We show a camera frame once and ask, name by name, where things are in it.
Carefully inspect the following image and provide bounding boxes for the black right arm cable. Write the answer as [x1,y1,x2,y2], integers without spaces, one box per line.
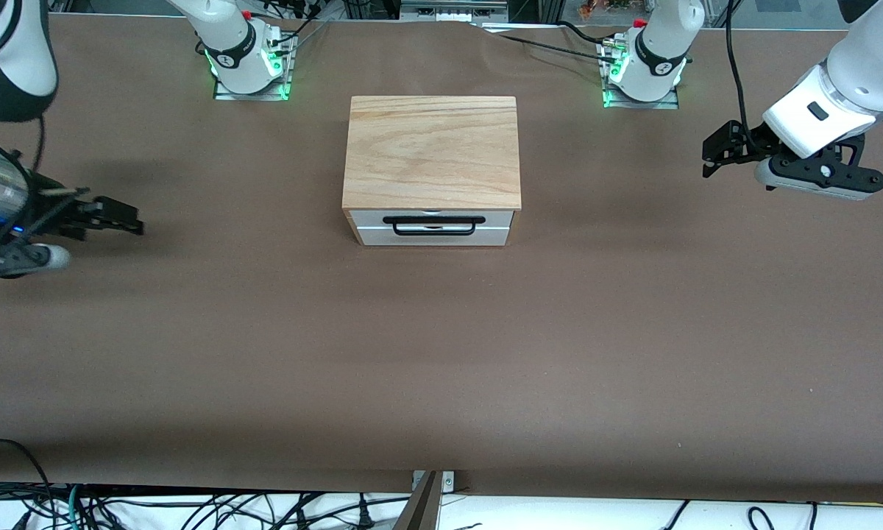
[0,110,45,244]

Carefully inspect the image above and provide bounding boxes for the grey metal box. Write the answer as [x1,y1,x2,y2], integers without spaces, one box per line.
[397,0,510,23]

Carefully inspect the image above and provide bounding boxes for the small metal bracket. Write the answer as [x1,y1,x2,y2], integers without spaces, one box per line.
[412,471,455,494]

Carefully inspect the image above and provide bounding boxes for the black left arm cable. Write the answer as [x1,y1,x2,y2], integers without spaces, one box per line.
[725,0,753,148]

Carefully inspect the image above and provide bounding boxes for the black looped cable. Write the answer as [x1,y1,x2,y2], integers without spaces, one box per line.
[0,439,54,530]

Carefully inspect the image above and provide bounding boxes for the black cable across table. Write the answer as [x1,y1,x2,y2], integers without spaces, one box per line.
[478,21,619,63]

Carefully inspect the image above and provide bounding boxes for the black cable at arm base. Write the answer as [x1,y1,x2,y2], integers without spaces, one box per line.
[265,0,332,46]

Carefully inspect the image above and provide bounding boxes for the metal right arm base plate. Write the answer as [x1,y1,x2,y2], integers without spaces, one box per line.
[213,29,293,102]

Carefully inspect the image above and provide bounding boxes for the white-front drawer with black handle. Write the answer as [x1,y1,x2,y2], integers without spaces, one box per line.
[350,210,516,237]

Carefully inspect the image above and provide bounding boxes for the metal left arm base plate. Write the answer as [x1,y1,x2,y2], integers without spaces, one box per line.
[602,40,680,110]

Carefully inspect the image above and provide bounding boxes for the wooden drawer cabinet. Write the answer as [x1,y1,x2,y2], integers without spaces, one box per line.
[341,96,522,249]

